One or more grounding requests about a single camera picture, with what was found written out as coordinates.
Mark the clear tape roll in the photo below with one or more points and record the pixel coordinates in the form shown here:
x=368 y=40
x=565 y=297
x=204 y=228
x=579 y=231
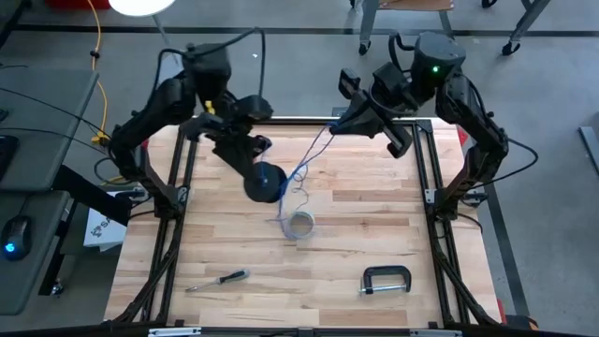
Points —
x=313 y=224

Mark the red box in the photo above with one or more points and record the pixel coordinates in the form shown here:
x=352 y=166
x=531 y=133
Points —
x=75 y=4

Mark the black C-clamp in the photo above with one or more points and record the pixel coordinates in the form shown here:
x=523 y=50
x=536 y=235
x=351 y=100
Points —
x=386 y=270

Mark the white floor lamp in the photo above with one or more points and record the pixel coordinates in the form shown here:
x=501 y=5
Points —
x=140 y=5

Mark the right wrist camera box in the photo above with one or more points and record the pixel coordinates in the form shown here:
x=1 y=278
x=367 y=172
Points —
x=390 y=79

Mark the silver mounting plate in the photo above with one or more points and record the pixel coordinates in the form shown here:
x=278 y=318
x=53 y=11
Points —
x=435 y=332
x=175 y=331

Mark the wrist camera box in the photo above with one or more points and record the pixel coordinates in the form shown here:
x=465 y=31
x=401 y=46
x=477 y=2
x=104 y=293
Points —
x=390 y=79
x=252 y=107

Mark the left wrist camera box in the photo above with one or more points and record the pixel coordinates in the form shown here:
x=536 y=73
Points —
x=252 y=107

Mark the wooden table grey legs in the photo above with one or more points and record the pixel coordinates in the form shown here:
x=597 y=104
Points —
x=369 y=21

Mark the black aluminium frame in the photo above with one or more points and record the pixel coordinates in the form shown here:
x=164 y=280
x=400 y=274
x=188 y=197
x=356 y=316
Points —
x=281 y=122

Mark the white printed box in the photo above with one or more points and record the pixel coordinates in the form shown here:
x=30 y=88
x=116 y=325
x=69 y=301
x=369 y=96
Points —
x=105 y=234

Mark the yellow tape tag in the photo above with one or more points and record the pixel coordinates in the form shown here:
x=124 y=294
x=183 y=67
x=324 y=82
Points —
x=209 y=107

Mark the red plastic clamp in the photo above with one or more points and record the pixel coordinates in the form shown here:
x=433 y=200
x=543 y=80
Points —
x=462 y=136
x=501 y=312

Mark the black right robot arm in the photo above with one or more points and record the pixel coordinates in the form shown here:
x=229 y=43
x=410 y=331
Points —
x=449 y=93

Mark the black computer mouse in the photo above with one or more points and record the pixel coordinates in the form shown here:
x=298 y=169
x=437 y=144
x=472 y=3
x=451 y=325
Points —
x=18 y=231

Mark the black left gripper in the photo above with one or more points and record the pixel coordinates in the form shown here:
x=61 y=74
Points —
x=224 y=131

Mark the grey metal bracket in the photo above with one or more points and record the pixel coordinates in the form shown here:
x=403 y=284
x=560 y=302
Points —
x=430 y=195
x=182 y=194

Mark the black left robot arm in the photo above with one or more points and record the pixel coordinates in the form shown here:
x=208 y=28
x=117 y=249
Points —
x=154 y=107

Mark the black keyboard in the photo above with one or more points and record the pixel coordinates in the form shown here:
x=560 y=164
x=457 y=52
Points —
x=7 y=156

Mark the grey desk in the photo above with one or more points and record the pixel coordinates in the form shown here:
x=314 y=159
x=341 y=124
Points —
x=33 y=159
x=28 y=281

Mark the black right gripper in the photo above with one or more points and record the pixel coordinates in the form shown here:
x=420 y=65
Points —
x=379 y=110

